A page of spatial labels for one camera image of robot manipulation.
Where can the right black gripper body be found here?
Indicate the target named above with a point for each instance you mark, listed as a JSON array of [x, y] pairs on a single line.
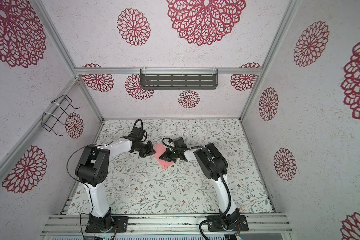
[[175, 154]]

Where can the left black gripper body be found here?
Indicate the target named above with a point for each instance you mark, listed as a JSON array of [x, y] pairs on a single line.
[[142, 147]]

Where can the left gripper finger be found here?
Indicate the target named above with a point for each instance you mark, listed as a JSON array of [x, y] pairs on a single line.
[[146, 153], [149, 145]]

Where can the pink square paper sheet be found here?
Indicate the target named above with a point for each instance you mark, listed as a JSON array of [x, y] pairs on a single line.
[[165, 162]]

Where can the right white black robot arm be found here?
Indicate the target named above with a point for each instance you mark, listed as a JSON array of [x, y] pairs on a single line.
[[213, 165]]

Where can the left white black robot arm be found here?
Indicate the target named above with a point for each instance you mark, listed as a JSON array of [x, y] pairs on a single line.
[[93, 167]]

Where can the dark grey slotted wall shelf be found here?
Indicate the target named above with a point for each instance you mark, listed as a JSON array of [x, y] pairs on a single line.
[[179, 80]]

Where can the aluminium front rail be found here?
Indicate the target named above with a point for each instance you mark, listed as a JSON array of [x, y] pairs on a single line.
[[165, 224]]

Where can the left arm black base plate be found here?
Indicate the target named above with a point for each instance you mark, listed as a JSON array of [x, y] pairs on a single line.
[[107, 225]]

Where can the black wire wall rack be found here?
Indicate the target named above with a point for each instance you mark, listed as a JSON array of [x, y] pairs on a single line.
[[52, 118]]

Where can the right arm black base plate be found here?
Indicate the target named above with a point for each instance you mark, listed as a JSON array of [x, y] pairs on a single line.
[[240, 223]]

